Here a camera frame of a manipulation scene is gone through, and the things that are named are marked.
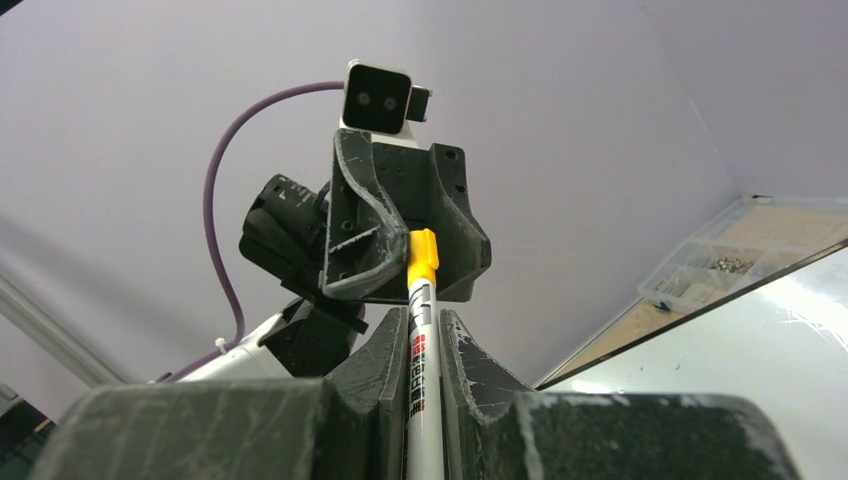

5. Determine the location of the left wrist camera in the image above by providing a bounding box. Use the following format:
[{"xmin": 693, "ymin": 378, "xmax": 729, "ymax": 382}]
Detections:
[{"xmin": 339, "ymin": 59, "xmax": 433, "ymax": 148}]

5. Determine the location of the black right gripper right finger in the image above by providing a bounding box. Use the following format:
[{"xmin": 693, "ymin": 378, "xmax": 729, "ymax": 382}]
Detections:
[{"xmin": 440, "ymin": 309, "xmax": 533, "ymax": 479}]

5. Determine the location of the clear plastic screw box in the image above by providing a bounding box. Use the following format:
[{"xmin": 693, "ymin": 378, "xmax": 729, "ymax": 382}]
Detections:
[{"xmin": 637, "ymin": 196, "xmax": 847, "ymax": 314}]

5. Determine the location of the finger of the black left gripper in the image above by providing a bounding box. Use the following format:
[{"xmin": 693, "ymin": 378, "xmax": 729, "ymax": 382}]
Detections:
[
  {"xmin": 427, "ymin": 143, "xmax": 492, "ymax": 303},
  {"xmin": 321, "ymin": 128, "xmax": 408, "ymax": 300}
]

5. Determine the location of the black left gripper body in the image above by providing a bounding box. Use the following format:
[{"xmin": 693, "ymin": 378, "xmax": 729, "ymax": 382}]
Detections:
[{"xmin": 372, "ymin": 143, "xmax": 439, "ymax": 232}]

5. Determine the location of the white marker pen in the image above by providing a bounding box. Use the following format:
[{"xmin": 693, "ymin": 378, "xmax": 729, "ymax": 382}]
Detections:
[{"xmin": 406, "ymin": 278, "xmax": 445, "ymax": 479}]

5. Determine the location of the white whiteboard black frame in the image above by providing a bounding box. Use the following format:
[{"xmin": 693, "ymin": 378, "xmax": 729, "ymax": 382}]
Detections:
[{"xmin": 543, "ymin": 241, "xmax": 847, "ymax": 479}]

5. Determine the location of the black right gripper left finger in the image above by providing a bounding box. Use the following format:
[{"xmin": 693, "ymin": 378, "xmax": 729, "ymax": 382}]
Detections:
[{"xmin": 324, "ymin": 307, "xmax": 408, "ymax": 479}]

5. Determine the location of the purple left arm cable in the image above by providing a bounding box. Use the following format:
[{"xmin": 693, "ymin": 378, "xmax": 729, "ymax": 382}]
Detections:
[{"xmin": 162, "ymin": 80, "xmax": 346, "ymax": 384}]

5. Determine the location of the yellow marker cap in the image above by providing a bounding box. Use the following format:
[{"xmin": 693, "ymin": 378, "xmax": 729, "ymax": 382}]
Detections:
[{"xmin": 407, "ymin": 228, "xmax": 439, "ymax": 287}]

